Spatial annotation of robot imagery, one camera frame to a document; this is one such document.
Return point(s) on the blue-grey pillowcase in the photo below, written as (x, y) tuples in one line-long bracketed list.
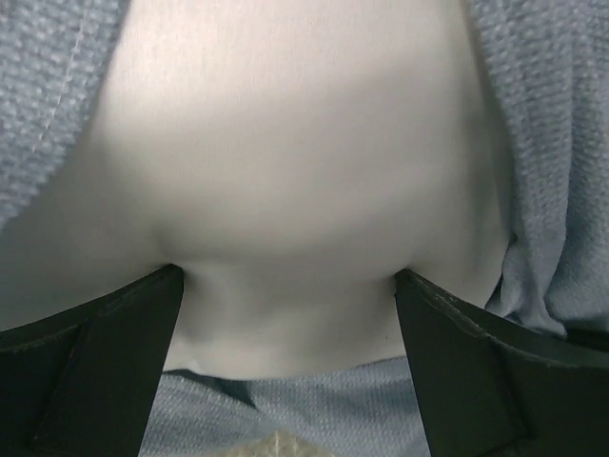
[(545, 64)]

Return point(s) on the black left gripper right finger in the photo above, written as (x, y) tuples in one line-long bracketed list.
[(488, 387)]

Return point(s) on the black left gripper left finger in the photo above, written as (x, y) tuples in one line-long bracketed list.
[(82, 382)]

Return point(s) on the white pillow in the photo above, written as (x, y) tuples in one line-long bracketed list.
[(291, 157)]

